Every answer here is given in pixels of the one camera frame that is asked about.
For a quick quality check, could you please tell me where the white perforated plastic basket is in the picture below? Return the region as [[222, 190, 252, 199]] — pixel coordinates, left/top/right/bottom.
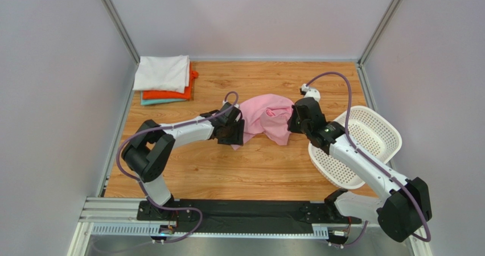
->
[[308, 106, 402, 190]]

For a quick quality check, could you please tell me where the pink t shirt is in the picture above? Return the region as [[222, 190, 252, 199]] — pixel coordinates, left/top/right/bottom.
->
[[239, 94, 294, 146]]

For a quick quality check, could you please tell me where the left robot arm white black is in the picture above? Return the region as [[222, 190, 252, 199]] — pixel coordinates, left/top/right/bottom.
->
[[117, 102, 245, 210]]

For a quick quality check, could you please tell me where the aluminium corner post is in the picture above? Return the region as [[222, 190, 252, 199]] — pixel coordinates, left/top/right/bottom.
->
[[101, 0, 140, 65], [357, 0, 402, 68]]

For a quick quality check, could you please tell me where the right aluminium corner post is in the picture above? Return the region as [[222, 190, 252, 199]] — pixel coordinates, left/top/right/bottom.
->
[[357, 0, 402, 68]]

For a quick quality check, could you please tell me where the folded orange t shirt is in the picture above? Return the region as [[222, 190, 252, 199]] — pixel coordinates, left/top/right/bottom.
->
[[142, 63, 199, 100]]

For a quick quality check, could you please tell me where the left aluminium corner post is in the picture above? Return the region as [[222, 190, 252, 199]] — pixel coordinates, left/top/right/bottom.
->
[[101, 0, 140, 65]]

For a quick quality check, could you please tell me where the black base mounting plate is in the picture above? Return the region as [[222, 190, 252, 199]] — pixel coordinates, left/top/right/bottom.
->
[[137, 199, 362, 234]]

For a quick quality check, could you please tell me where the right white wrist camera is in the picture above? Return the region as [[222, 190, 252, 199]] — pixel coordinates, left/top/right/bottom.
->
[[300, 84, 321, 102]]

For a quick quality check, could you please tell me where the folded white t shirt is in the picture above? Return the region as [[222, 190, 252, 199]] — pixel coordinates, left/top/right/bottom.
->
[[132, 55, 190, 93]]

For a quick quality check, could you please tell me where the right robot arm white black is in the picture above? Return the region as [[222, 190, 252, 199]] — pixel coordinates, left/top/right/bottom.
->
[[288, 97, 432, 242]]

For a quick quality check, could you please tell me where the folded teal t shirt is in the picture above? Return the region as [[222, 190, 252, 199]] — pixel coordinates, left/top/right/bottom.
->
[[140, 92, 186, 106]]

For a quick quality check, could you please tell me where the aluminium frame rail front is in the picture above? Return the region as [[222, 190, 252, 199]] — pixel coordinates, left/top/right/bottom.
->
[[68, 197, 431, 255]]

